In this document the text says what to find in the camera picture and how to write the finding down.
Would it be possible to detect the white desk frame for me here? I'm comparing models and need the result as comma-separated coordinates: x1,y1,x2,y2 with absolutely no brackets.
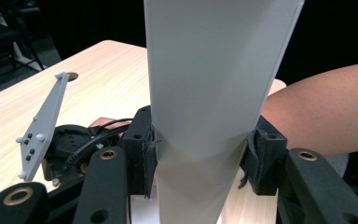
12,40,48,72

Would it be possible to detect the white desk lamp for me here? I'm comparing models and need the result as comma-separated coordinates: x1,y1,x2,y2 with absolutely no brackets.
130,0,306,224

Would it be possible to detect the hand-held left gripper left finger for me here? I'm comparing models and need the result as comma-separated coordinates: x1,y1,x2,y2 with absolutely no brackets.
119,105,162,200

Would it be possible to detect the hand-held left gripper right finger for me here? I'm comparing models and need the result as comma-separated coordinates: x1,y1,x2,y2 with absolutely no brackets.
238,115,290,197

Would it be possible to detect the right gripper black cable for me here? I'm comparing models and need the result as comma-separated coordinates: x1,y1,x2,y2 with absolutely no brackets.
63,117,135,167

